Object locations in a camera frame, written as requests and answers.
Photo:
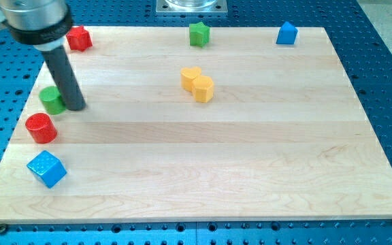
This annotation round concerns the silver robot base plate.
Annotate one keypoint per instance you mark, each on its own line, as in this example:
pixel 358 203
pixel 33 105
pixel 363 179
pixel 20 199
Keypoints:
pixel 191 6

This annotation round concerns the green cylinder block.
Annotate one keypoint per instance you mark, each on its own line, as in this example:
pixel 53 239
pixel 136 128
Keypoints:
pixel 52 101

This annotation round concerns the yellow heart block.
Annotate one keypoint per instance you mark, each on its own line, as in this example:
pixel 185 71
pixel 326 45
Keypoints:
pixel 187 75

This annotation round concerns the blue house-shaped block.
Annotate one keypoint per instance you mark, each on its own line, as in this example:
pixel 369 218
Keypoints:
pixel 287 34

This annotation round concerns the light wooden board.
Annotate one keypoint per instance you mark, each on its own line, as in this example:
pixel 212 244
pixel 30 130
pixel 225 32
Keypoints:
pixel 284 137

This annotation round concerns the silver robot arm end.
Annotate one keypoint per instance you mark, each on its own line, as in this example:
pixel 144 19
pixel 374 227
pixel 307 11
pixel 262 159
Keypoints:
pixel 40 23

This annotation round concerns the blue cube block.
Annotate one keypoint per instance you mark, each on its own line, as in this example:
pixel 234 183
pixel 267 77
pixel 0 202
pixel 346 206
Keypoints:
pixel 47 168

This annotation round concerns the red cylinder block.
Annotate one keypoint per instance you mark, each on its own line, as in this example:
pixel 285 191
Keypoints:
pixel 41 128

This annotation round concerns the green star block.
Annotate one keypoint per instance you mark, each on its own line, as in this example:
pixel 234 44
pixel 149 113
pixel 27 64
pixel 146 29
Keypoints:
pixel 199 34

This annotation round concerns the red star block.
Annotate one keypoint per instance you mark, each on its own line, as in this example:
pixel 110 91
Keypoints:
pixel 79 38

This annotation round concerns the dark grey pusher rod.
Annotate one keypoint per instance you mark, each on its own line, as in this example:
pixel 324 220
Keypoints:
pixel 64 78

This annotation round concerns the yellow hexagon block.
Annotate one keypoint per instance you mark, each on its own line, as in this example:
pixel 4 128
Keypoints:
pixel 203 89

